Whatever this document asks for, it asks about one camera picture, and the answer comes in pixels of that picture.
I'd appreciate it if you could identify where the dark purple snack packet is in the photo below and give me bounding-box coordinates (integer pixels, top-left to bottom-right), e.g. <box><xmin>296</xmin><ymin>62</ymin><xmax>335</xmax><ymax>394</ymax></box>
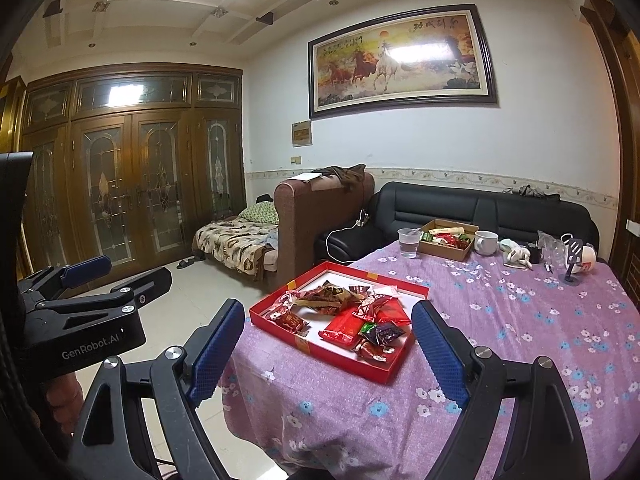
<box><xmin>363</xmin><ymin>322</ymin><xmax>405</xmax><ymax>347</ymax></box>

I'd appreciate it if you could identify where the brown sesame snack packet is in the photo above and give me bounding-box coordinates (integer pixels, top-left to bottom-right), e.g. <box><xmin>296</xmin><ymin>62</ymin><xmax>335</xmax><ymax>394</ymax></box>
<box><xmin>293</xmin><ymin>281</ymin><xmax>366</xmax><ymax>316</ymax></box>

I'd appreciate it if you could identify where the green candy packet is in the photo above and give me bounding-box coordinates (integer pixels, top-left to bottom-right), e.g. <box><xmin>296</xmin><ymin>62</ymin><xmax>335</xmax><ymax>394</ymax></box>
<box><xmin>359</xmin><ymin>323</ymin><xmax>375</xmax><ymax>335</ymax></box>

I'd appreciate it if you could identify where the large red snack packet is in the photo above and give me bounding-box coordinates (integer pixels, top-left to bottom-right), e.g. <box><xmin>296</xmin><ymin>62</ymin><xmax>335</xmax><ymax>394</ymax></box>
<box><xmin>319</xmin><ymin>307</ymin><xmax>366</xmax><ymax>349</ymax></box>

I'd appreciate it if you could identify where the red gold date packet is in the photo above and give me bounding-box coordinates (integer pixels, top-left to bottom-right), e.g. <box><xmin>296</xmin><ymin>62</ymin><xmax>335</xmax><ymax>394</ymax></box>
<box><xmin>267</xmin><ymin>309</ymin><xmax>309</xmax><ymax>334</ymax></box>

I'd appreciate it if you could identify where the small red heart candy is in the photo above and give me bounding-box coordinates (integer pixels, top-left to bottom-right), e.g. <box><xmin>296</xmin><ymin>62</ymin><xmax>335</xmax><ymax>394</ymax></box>
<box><xmin>355</xmin><ymin>340</ymin><xmax>395</xmax><ymax>364</ymax></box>

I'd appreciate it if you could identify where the person left hand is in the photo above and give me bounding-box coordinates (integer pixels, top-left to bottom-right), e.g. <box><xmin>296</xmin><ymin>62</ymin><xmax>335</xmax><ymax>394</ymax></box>
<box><xmin>47</xmin><ymin>373</ymin><xmax>84</xmax><ymax>434</ymax></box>

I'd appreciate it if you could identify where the patterned blanket bed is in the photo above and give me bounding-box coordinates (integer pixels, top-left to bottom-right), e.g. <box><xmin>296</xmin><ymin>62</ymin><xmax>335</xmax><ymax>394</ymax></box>
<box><xmin>192</xmin><ymin>200</ymin><xmax>279</xmax><ymax>280</ymax></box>

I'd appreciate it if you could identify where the wooden glass door cabinet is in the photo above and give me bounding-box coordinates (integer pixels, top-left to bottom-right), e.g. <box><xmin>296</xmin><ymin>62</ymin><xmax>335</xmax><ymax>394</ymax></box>
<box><xmin>19</xmin><ymin>63</ymin><xmax>246</xmax><ymax>280</ymax></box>

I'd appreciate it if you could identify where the purple floral tablecloth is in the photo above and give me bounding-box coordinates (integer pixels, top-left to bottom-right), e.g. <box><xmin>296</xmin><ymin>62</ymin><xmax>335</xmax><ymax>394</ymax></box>
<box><xmin>219</xmin><ymin>238</ymin><xmax>640</xmax><ymax>480</ymax></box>

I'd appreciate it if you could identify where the white crumpled cloth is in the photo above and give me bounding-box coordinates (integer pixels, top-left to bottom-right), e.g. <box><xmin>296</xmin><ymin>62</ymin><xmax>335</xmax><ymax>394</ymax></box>
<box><xmin>499</xmin><ymin>238</ymin><xmax>533</xmax><ymax>270</ymax></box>

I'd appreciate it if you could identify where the black phone stand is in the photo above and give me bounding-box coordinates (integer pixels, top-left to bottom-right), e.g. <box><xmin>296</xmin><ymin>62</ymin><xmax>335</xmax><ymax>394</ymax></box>
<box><xmin>563</xmin><ymin>237</ymin><xmax>584</xmax><ymax>285</ymax></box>

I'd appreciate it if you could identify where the clear plastic bag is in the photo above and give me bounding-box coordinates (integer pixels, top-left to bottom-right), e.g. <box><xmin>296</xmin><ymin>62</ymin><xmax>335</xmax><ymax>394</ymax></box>
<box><xmin>537</xmin><ymin>231</ymin><xmax>566</xmax><ymax>268</ymax></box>

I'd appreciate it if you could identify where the brown armchair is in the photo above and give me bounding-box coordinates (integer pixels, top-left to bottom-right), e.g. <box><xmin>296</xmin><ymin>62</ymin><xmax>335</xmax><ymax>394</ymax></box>
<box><xmin>268</xmin><ymin>172</ymin><xmax>374</xmax><ymax>290</ymax></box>

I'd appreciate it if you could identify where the white ceramic mug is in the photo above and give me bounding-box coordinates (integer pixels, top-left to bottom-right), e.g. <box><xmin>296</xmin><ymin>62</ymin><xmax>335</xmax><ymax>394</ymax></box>
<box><xmin>474</xmin><ymin>230</ymin><xmax>499</xmax><ymax>257</ymax></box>

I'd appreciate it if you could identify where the red gift box tray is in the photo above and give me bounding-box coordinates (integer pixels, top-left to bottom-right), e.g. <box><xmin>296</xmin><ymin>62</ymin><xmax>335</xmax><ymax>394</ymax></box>
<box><xmin>250</xmin><ymin>262</ymin><xmax>428</xmax><ymax>385</ymax></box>

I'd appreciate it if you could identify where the cardboard snack box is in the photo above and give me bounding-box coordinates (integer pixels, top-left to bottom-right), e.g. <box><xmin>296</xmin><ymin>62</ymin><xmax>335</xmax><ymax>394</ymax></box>
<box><xmin>418</xmin><ymin>219</ymin><xmax>478</xmax><ymax>262</ymax></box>

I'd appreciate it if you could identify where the black leather sofa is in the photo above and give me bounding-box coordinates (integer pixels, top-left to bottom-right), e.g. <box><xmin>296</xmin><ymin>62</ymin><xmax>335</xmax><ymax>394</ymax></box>
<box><xmin>314</xmin><ymin>182</ymin><xmax>600</xmax><ymax>264</ymax></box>

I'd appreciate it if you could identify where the clear plastic cup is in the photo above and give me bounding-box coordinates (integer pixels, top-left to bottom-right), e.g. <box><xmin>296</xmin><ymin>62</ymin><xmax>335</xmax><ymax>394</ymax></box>
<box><xmin>398</xmin><ymin>228</ymin><xmax>422</xmax><ymax>259</ymax></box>

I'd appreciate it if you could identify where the framed horse painting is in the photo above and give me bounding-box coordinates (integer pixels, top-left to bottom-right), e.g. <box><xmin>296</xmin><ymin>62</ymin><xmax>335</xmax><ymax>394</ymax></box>
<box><xmin>308</xmin><ymin>3</ymin><xmax>498</xmax><ymax>119</ymax></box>

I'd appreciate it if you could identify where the small gold wall plaque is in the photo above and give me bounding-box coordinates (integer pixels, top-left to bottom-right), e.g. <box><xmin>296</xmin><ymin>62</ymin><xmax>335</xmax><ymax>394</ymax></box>
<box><xmin>292</xmin><ymin>120</ymin><xmax>312</xmax><ymax>148</ymax></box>

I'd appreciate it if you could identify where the white charging cable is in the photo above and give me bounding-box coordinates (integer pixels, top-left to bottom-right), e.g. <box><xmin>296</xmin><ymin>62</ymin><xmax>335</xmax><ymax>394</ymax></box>
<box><xmin>324</xmin><ymin>209</ymin><xmax>371</xmax><ymax>264</ymax></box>

